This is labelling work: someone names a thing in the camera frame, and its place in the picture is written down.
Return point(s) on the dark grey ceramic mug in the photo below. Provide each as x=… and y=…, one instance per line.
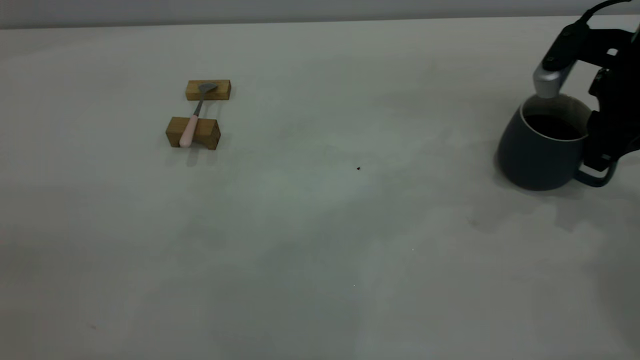
x=535, y=160

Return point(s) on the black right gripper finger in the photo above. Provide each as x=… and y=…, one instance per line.
x=607, y=140

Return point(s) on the dark coffee liquid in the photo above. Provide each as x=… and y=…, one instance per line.
x=552, y=127

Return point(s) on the flat rectangular wooden block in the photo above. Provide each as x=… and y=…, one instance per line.
x=222, y=91

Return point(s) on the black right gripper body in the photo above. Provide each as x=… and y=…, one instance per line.
x=627, y=75

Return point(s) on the arched wooden block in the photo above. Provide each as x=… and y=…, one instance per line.
x=207, y=132

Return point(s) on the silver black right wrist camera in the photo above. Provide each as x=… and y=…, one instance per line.
x=552, y=75

